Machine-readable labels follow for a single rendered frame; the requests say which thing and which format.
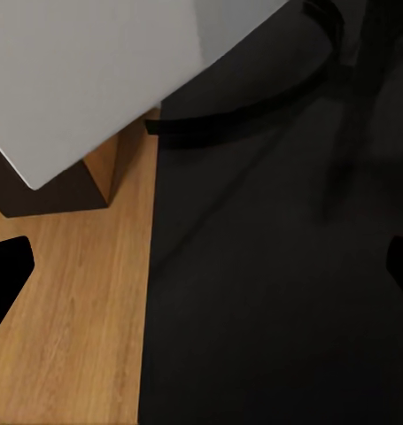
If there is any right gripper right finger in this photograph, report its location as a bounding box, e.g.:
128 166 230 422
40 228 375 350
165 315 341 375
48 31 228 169
385 236 403 292

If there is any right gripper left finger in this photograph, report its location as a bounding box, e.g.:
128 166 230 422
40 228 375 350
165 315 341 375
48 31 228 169
0 236 35 324

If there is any monitor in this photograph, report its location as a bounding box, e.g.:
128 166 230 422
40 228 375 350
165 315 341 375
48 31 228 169
0 0 403 190

